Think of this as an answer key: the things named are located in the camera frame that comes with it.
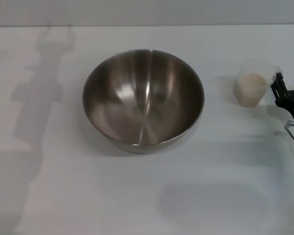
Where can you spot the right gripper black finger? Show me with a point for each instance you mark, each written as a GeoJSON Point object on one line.
{"type": "Point", "coordinates": [279, 85]}

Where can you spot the beige rice grains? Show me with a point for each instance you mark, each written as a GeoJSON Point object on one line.
{"type": "Point", "coordinates": [251, 88]}

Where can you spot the clear plastic measuring cup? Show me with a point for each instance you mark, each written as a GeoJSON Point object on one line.
{"type": "Point", "coordinates": [241, 95]}

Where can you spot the stainless steel mixing bowl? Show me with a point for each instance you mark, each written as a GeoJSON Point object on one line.
{"type": "Point", "coordinates": [143, 98]}

